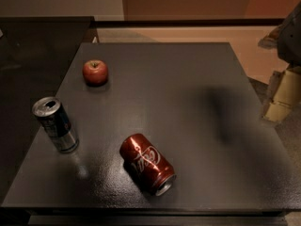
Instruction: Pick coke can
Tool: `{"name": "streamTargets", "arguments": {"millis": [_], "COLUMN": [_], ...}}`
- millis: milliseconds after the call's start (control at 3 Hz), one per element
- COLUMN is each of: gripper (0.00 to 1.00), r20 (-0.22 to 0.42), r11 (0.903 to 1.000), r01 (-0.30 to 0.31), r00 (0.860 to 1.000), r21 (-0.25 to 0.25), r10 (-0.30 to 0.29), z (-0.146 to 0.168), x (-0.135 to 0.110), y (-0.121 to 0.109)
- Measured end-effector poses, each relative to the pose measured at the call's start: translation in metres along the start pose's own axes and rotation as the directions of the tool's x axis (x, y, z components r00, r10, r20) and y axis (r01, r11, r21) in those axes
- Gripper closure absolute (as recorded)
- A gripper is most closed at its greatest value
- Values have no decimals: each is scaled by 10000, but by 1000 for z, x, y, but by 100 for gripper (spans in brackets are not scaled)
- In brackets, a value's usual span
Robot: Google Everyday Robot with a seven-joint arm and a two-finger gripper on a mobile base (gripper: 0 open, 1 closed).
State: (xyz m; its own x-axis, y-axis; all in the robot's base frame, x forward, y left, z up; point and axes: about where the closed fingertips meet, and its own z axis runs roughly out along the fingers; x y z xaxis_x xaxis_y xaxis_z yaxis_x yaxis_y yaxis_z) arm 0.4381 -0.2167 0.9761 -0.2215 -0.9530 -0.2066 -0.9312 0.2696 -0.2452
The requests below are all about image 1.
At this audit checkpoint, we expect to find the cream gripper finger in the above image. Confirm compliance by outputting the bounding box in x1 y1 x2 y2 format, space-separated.
262 66 301 123

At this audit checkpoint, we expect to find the red coke can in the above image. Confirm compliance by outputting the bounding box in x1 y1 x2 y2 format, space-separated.
119 134 176 196

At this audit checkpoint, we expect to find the silver blue energy drink can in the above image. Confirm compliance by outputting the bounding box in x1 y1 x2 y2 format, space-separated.
32 97 79 153

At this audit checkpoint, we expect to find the red apple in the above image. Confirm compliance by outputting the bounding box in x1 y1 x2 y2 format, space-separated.
82 60 108 87

